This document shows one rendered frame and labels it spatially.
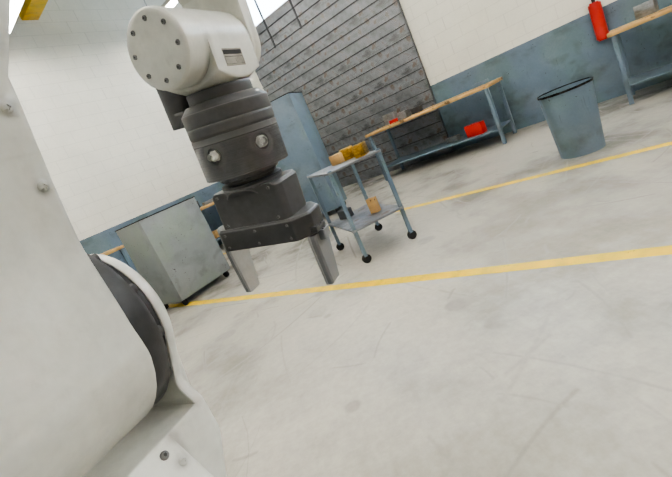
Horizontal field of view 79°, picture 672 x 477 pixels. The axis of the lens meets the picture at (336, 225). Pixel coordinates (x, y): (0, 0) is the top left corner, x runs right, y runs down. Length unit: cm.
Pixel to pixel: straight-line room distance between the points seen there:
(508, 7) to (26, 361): 715
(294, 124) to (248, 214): 576
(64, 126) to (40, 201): 797
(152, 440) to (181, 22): 32
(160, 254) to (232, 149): 461
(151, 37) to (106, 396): 27
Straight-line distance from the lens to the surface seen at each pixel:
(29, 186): 29
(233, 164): 40
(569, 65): 712
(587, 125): 440
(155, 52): 40
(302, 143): 616
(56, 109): 833
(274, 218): 41
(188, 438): 36
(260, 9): 952
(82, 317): 28
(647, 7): 653
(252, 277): 50
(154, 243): 497
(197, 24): 40
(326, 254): 43
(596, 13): 692
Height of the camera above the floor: 107
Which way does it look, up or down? 11 degrees down
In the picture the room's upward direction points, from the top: 24 degrees counter-clockwise
